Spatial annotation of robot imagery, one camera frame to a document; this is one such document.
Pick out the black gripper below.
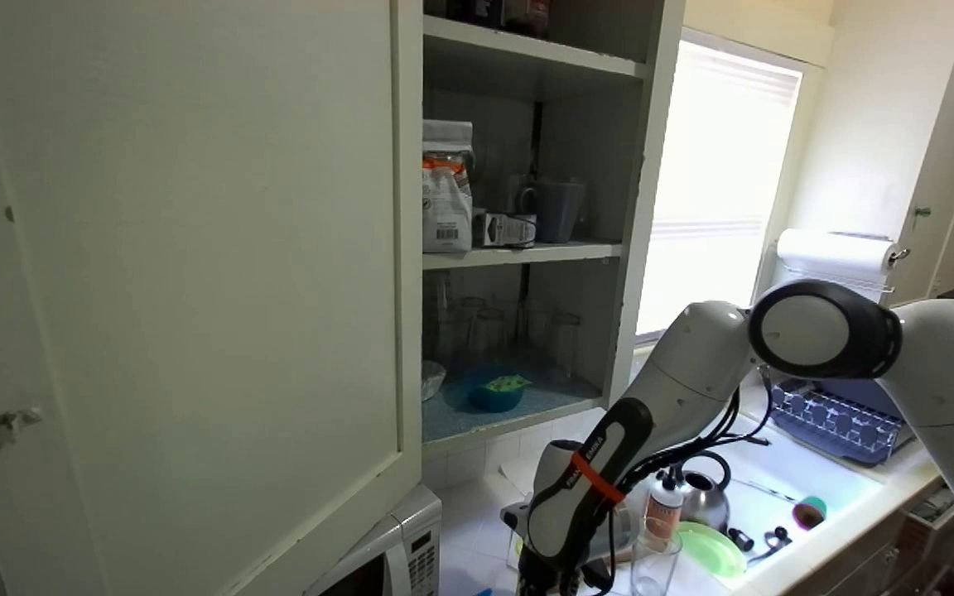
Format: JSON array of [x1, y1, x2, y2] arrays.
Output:
[[515, 547, 555, 596]]

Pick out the cream lower cabinet drawers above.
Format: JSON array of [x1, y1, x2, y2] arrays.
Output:
[[870, 472, 954, 596]]

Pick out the cream cabinet door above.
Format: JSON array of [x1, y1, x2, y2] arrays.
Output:
[[0, 0, 428, 596]]

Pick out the clear drinking glass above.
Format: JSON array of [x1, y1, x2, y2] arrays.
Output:
[[626, 529, 685, 596]]

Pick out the white microwave oven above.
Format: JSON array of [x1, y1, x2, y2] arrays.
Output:
[[305, 483, 448, 596]]

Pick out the soap dispenser with black pump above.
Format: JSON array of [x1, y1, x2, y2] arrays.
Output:
[[644, 469, 690, 554]]

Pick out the green plate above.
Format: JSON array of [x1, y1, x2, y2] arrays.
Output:
[[672, 519, 752, 579]]

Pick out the teal bowl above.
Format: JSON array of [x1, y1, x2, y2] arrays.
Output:
[[459, 366, 533, 417]]

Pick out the white bowl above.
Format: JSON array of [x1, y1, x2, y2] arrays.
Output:
[[421, 356, 449, 402]]

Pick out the small black object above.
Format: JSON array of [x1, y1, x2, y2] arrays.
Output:
[[723, 527, 795, 557]]

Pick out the round red green object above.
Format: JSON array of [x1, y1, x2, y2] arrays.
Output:
[[793, 494, 831, 531]]

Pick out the white mug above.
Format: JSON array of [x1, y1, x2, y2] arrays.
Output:
[[475, 209, 541, 252]]

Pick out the dark container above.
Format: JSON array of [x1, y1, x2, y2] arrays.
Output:
[[520, 176, 589, 246]]

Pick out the white window blind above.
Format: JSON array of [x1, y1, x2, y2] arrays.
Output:
[[637, 36, 806, 341]]

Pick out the white paper towel roll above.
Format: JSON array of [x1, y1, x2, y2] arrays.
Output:
[[771, 225, 901, 307]]

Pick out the steel kettle with black handle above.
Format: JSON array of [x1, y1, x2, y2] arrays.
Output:
[[672, 445, 735, 531]]

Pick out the cream open wall cabinet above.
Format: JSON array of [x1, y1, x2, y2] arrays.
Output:
[[392, 0, 690, 458]]

